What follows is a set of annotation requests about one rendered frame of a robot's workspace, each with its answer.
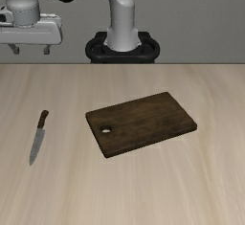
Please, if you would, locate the brown-handled kitchen knife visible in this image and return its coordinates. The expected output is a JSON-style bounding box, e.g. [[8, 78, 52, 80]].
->
[[28, 109, 50, 167]]

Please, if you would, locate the dark brown cutting board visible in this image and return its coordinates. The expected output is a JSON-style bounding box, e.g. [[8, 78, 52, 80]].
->
[[84, 91, 198, 159]]

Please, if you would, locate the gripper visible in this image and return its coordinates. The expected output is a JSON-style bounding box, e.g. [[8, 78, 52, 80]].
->
[[0, 5, 63, 56]]

